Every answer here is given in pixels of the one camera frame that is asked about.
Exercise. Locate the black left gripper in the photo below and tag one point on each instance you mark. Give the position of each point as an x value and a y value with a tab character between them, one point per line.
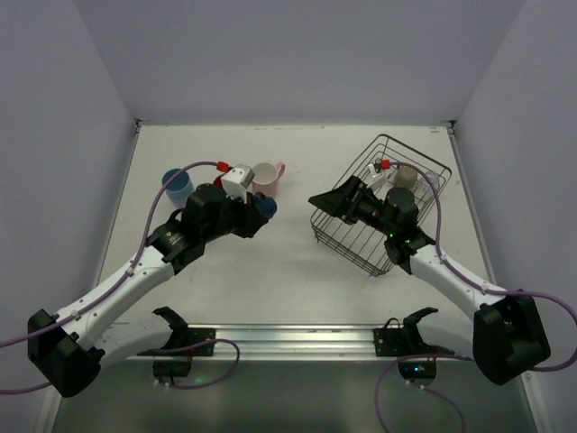
248	216

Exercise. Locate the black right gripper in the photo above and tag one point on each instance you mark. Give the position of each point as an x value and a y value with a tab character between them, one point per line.
352	198

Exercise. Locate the dark blue mug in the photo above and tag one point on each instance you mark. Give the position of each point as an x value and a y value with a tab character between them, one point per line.
266	205

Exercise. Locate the pink mug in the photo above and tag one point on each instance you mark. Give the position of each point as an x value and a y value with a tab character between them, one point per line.
266	178

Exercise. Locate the beige small cup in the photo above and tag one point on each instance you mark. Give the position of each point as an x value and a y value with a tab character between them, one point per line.
406	177

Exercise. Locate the light blue plastic cup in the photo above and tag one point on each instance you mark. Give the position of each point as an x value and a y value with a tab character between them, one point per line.
178	185

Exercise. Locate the clear glass cup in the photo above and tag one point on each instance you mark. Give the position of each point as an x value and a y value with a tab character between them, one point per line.
431	181

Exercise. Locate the red mug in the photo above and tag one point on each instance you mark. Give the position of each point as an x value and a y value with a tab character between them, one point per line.
218	182

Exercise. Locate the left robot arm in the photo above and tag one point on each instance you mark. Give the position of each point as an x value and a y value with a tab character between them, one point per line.
72	346

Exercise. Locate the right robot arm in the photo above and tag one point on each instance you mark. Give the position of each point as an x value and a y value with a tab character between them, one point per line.
508	336

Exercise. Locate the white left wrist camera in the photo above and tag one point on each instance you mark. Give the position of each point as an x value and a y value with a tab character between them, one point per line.
237	181

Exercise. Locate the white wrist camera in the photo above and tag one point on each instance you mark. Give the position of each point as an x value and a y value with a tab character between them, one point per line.
237	181
378	174

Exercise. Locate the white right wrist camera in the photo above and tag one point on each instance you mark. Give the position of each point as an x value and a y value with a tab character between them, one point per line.
378	174

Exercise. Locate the grey wire dish rack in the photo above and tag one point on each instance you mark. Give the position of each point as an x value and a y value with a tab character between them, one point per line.
360	244

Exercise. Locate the aluminium mounting rail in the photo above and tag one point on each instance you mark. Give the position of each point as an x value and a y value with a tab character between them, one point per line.
312	343

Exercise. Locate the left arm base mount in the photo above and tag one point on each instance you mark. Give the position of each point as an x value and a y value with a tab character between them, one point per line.
181	335

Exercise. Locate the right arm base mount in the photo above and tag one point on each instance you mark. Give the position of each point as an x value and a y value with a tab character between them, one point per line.
402	338

